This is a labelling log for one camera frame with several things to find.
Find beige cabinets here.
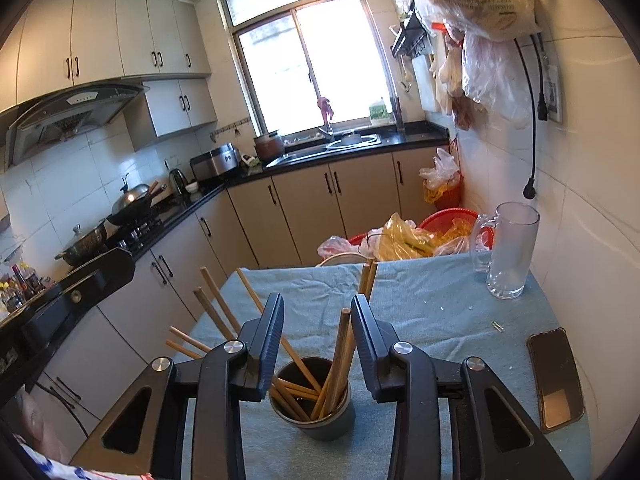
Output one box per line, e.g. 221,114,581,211
30,147,453,456
0,0,213,113

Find black wok with lid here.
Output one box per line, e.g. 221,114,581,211
106,174,167,226

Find group of condiment bottles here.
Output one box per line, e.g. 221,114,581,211
0,260,56,311

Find brown hanging bag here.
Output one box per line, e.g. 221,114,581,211
417,0,541,41

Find beige upper cabinets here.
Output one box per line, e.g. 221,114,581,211
0,0,213,113

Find hanging ladle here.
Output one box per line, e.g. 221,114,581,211
397,55,413,94

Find black countertop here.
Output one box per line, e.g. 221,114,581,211
0,120,449,396

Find white plastic bag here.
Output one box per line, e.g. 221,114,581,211
419,147,461,191

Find wooden chopstick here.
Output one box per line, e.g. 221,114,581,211
311,308,352,420

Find pink plastic bag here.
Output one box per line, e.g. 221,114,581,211
317,235,373,261

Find black gas stove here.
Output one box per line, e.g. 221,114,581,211
100,215,166,257

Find beige lower cabinets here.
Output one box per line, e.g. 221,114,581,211
30,147,453,456

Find black box device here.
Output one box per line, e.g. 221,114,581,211
0,330,53,378

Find dark grey utensil cup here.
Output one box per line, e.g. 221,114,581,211
269,357,357,442

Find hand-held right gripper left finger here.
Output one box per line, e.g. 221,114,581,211
70,292,286,480

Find kitchen window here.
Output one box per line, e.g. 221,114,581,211
216,0,401,138

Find black plug cable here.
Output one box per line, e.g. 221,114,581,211
532,32,551,122

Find white patterned clothing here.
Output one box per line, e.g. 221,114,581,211
19,439,152,480

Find green white bottle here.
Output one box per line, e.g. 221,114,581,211
368,97,396,126

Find red waste bin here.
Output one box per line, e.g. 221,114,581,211
424,172,463,209

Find bunch of wooden chopsticks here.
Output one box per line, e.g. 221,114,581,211
166,258,378,421

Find blue-grey table cloth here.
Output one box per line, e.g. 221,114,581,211
70,252,576,480

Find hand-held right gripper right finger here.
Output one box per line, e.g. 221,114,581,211
350,294,573,480

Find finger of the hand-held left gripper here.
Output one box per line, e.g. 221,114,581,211
50,247,136,318

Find clear hanging plastic bag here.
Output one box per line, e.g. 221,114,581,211
462,30,531,121

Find clear glass mug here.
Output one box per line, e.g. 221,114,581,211
472,202,541,301

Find red plastic basket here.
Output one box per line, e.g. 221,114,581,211
348,207,496,261

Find steel pot with glass lid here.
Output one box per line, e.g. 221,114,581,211
54,223,108,267

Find white wall socket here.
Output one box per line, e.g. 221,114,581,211
542,52,564,126

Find yellow plastic bag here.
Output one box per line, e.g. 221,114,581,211
372,213,473,262

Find wall hook rail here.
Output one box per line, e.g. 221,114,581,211
210,124,251,142

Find black smartphone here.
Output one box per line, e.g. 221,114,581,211
526,327,586,434

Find white cutting board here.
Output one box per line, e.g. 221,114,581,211
416,55,443,113

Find black power cable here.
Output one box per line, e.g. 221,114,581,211
515,35,543,200

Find thin black cable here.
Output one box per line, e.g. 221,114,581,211
30,382,97,437

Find silver rice cooker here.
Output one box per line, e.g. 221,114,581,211
190,142,241,182

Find black range hood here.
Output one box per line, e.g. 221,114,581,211
0,84,151,168

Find small beige wall cabinet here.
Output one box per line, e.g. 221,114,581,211
124,77,219,152

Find person's left forearm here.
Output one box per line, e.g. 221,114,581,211
14,390,67,461

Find steel sink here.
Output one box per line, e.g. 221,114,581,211
325,132,382,151

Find black wall rack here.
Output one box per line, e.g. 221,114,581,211
390,10,436,58

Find brown clay pot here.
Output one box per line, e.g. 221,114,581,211
252,130,286,163

